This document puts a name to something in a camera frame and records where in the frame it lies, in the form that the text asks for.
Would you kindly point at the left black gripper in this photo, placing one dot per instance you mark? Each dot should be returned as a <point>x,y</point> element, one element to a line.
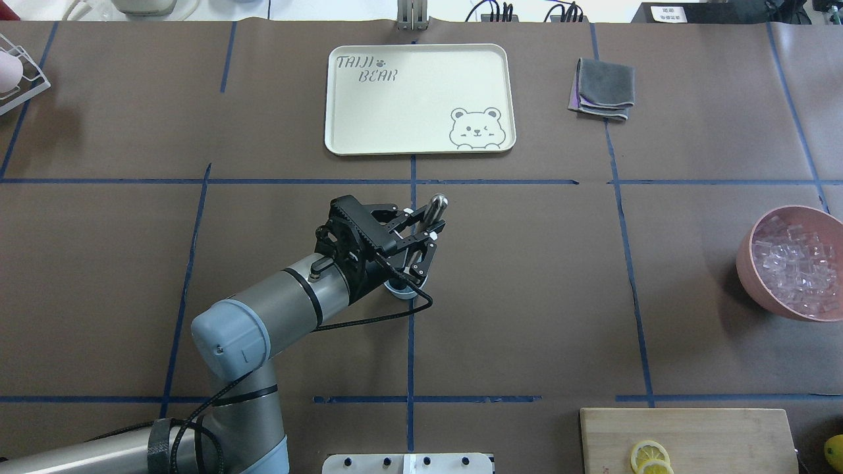
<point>366,279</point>

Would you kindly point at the light blue plastic cup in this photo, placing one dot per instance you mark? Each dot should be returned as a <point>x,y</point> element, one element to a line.
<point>400,289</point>

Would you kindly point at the steel muddler black tip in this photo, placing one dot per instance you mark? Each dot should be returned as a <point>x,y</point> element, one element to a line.
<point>434,210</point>

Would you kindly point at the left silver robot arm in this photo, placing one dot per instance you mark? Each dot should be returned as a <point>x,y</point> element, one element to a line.
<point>240,428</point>

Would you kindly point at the pink bowl of ice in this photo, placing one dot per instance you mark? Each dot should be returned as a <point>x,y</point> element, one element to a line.
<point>789,262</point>

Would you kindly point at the pink cup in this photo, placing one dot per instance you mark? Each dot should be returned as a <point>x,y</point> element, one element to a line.
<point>11,71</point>

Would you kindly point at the cream bear serving tray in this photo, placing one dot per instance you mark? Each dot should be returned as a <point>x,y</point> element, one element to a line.
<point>418,99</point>

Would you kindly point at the folded grey cloth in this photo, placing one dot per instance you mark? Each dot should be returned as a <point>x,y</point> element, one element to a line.
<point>603,89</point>

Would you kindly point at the bamboo cutting board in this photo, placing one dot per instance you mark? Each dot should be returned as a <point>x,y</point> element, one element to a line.
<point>700,440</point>

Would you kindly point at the lemon slices stack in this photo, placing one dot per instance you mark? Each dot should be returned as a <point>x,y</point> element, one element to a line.
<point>649,456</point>

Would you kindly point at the yellow lemon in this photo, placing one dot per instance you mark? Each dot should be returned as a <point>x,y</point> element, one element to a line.
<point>833,452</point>

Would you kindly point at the aluminium frame post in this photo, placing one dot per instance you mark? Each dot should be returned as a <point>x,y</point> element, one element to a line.
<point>412,15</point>

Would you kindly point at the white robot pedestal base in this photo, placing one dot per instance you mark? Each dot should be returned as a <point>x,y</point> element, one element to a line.
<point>456,462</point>

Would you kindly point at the white wire cup rack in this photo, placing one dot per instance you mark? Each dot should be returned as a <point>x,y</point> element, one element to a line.
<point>34,80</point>

